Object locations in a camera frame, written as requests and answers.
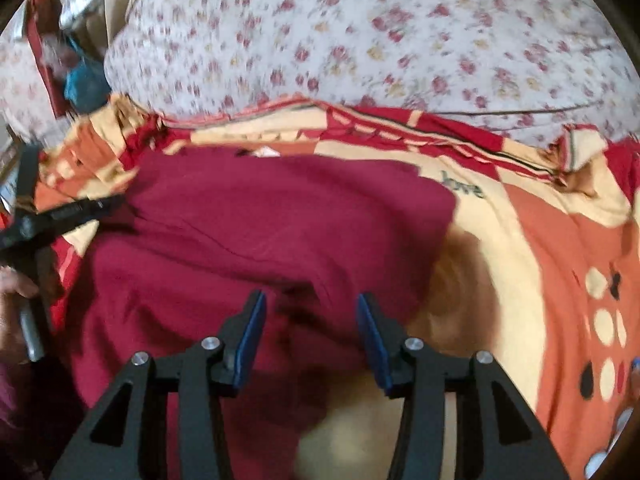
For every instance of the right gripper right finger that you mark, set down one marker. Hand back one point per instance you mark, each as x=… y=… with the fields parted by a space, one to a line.
x=462 y=418

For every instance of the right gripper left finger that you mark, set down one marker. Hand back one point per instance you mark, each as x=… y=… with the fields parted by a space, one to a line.
x=161 y=418

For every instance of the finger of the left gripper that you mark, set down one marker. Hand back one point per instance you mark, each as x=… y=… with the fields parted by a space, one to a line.
x=27 y=178
x=60 y=220

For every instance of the maroon red garment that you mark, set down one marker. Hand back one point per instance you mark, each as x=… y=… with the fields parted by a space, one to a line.
x=201 y=229

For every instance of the person's left hand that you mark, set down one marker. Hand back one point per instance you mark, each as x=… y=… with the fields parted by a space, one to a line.
x=14 y=288

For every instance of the blue plastic bag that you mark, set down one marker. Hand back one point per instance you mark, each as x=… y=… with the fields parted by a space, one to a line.
x=86 y=88

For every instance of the dark red hanging cloth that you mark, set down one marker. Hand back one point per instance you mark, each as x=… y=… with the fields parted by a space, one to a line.
x=42 y=26

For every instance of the patterned love fleece blanket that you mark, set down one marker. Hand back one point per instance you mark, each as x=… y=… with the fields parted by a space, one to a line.
x=556 y=231

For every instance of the floral white quilt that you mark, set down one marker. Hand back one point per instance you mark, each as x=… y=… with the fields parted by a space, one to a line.
x=517 y=67

